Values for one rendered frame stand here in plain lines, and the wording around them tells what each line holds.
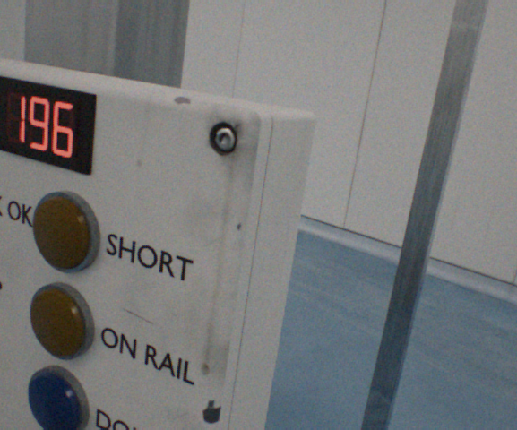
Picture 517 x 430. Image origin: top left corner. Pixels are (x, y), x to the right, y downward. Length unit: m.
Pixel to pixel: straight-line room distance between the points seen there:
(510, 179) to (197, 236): 3.44
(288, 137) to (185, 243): 0.05
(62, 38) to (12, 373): 0.16
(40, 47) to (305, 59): 3.92
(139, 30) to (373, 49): 3.67
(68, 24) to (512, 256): 3.46
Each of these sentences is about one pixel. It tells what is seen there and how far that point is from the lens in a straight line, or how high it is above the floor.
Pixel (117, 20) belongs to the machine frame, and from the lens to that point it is 0.28.
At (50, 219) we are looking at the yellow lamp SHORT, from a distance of 0.21.
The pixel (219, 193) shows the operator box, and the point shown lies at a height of 1.09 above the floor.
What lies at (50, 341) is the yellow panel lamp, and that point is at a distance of 0.23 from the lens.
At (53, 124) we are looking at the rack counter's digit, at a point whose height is 1.10.
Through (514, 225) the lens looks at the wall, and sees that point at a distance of 3.62.
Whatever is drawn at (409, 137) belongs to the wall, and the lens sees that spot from 3.79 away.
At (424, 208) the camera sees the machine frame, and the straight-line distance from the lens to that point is 1.35.
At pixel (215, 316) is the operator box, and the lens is 0.18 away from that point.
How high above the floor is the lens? 1.13
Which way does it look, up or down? 16 degrees down
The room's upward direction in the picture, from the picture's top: 8 degrees clockwise
